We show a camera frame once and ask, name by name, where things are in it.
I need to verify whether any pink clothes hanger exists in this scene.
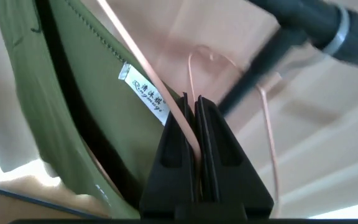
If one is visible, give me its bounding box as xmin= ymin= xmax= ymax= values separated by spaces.
xmin=187 ymin=45 xmax=282 ymax=218
xmin=82 ymin=0 xmax=203 ymax=200

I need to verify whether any beige curtain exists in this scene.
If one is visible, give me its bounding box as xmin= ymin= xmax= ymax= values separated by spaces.
xmin=0 ymin=0 xmax=358 ymax=218

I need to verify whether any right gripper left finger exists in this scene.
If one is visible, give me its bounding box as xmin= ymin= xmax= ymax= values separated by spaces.
xmin=139 ymin=92 xmax=199 ymax=220

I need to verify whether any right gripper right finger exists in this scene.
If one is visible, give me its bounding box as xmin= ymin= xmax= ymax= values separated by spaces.
xmin=194 ymin=95 xmax=275 ymax=219

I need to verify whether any green printed shirt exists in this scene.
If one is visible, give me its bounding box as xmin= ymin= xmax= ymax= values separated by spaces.
xmin=0 ymin=0 xmax=183 ymax=220

